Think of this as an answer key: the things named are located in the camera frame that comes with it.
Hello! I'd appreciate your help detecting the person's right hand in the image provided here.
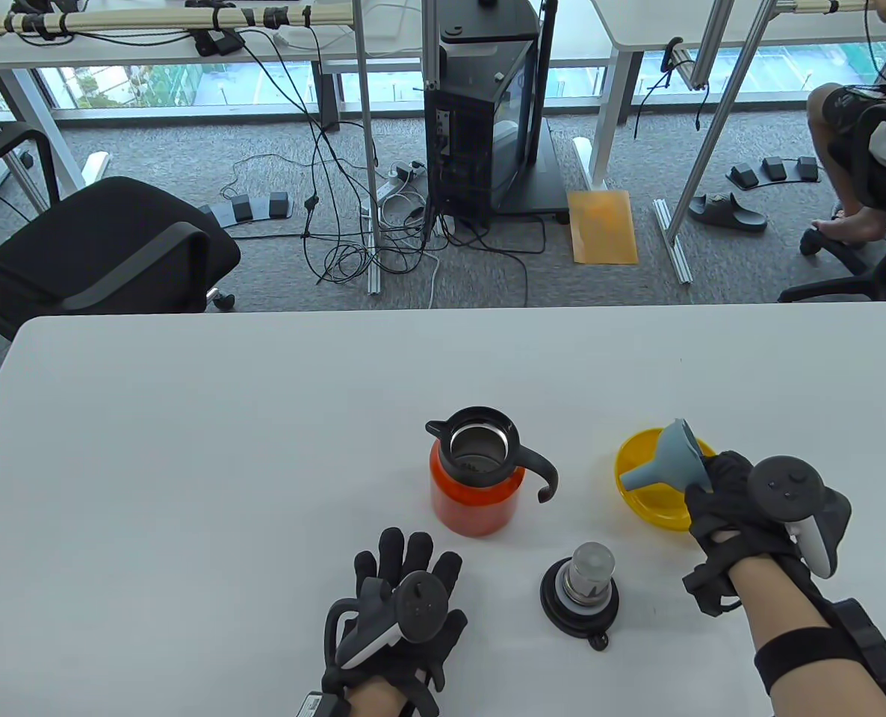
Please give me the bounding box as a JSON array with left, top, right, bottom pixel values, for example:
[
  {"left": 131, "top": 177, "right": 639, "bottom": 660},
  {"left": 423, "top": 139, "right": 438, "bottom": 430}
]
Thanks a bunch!
[{"left": 682, "top": 450, "right": 801, "bottom": 568}]

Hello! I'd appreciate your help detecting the person's left hand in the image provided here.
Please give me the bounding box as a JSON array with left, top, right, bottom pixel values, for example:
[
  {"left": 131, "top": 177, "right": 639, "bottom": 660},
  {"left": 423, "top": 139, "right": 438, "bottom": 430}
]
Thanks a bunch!
[{"left": 322, "top": 528, "right": 468, "bottom": 717}]

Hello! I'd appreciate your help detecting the blue-grey plastic funnel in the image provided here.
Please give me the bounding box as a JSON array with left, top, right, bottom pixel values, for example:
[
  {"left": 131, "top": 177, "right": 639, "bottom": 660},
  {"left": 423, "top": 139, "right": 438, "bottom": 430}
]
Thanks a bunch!
[{"left": 619, "top": 418, "right": 714, "bottom": 495}]

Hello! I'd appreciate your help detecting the yellow plastic bowl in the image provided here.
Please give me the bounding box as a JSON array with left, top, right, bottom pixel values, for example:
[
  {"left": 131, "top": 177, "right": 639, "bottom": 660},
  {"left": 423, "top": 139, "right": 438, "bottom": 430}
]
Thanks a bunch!
[{"left": 613, "top": 427, "right": 717, "bottom": 533}]

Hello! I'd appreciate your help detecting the red hot water kettle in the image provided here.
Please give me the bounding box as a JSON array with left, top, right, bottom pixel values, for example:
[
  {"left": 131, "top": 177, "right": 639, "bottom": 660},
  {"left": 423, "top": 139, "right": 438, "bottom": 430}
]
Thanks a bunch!
[{"left": 424, "top": 406, "right": 560, "bottom": 537}]

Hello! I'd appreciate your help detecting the black and steel kettle lid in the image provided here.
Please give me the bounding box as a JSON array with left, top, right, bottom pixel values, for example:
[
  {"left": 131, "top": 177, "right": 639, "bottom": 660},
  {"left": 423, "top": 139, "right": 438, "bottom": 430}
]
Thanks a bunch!
[{"left": 540, "top": 543, "right": 621, "bottom": 652}]

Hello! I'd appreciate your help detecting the person's left forearm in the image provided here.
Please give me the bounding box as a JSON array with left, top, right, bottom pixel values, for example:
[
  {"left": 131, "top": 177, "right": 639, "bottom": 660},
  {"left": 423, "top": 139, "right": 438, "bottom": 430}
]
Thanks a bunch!
[{"left": 350, "top": 680, "right": 406, "bottom": 717}]

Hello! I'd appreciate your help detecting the person's right forearm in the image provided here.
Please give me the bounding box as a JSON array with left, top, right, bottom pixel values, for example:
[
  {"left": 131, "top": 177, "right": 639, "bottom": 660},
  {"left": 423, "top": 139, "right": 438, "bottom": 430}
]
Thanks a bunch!
[{"left": 727, "top": 556, "right": 886, "bottom": 717}]

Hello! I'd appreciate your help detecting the black handheld controller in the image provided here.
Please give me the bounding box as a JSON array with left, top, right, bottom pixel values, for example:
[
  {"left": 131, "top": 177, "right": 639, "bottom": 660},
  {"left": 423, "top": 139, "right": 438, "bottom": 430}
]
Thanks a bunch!
[
  {"left": 335, "top": 571, "right": 451, "bottom": 671},
  {"left": 747, "top": 456, "right": 852, "bottom": 580}
]

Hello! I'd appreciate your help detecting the black sensor box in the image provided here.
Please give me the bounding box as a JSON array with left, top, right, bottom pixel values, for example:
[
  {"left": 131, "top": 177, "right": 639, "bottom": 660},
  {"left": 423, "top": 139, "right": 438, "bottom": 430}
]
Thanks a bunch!
[
  {"left": 297, "top": 692, "right": 350, "bottom": 717},
  {"left": 828, "top": 597, "right": 886, "bottom": 717}
]

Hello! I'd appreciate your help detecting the black office chair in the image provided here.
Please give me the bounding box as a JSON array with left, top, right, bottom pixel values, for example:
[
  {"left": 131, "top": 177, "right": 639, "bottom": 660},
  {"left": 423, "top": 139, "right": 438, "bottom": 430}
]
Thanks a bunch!
[
  {"left": 778, "top": 101, "right": 886, "bottom": 303},
  {"left": 0, "top": 127, "right": 242, "bottom": 341}
]

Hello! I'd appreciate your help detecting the black slipper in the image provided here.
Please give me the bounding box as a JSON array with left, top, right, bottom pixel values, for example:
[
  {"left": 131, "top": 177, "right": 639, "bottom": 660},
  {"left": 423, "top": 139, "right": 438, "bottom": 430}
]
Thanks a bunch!
[{"left": 688, "top": 192, "right": 769, "bottom": 232}]

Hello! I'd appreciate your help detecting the black foot pedal set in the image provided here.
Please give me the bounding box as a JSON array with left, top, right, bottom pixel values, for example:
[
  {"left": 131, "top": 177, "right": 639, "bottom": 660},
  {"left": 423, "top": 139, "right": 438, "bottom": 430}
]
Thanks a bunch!
[
  {"left": 725, "top": 155, "right": 821, "bottom": 189},
  {"left": 196, "top": 192, "right": 294, "bottom": 229}
]

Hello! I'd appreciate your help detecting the black pole stand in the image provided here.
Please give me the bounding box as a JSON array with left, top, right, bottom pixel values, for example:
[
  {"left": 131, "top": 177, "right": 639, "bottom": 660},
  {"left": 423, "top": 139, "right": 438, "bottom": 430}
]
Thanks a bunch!
[{"left": 488, "top": 0, "right": 569, "bottom": 225}]

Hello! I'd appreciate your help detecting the white power strip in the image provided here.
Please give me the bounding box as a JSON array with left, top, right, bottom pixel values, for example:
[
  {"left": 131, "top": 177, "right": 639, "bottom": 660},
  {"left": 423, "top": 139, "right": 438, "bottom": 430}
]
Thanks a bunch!
[{"left": 376, "top": 159, "right": 429, "bottom": 206}]

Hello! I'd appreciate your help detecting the black computer tower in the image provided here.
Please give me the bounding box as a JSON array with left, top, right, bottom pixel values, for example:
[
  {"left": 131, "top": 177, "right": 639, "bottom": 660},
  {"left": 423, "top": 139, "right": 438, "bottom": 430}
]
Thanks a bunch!
[{"left": 423, "top": 21, "right": 541, "bottom": 229}]

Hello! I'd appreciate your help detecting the white desk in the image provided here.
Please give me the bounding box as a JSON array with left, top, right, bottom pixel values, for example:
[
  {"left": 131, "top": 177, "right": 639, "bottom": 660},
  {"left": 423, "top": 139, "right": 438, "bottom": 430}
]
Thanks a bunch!
[
  {"left": 0, "top": 0, "right": 425, "bottom": 214},
  {"left": 574, "top": 0, "right": 886, "bottom": 187}
]

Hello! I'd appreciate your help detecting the black power adapter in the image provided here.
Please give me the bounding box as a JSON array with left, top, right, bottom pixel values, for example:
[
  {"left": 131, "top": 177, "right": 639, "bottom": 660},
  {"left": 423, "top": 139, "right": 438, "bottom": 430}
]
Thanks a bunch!
[{"left": 193, "top": 30, "right": 246, "bottom": 58}]

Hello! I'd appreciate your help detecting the black wrist strap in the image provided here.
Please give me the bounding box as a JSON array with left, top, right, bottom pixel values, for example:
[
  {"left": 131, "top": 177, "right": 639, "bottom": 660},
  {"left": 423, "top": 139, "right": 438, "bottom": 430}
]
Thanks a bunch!
[{"left": 755, "top": 626, "right": 862, "bottom": 695}]

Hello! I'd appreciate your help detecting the tangle of black cables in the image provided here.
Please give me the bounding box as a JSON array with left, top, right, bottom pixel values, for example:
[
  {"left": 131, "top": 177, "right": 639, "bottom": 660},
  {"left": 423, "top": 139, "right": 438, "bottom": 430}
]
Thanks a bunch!
[{"left": 219, "top": 26, "right": 548, "bottom": 311}]

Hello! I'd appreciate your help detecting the aluminium frame post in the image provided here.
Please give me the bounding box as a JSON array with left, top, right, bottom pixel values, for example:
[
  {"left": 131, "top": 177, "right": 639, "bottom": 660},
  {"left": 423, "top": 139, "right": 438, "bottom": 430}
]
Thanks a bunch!
[
  {"left": 352, "top": 0, "right": 382, "bottom": 296},
  {"left": 421, "top": 0, "right": 441, "bottom": 92},
  {"left": 652, "top": 0, "right": 776, "bottom": 285}
]

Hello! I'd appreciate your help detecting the black hanging cable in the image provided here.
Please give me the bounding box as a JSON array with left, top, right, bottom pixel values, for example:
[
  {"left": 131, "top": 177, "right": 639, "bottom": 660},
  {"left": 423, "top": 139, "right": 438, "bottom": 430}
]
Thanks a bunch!
[{"left": 633, "top": 37, "right": 709, "bottom": 140}]

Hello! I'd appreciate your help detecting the beige rod with straps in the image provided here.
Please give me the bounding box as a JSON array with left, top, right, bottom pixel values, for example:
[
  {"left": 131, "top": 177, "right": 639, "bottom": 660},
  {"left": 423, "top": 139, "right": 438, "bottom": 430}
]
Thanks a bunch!
[
  {"left": 0, "top": 2, "right": 354, "bottom": 36},
  {"left": 775, "top": 0, "right": 873, "bottom": 16}
]

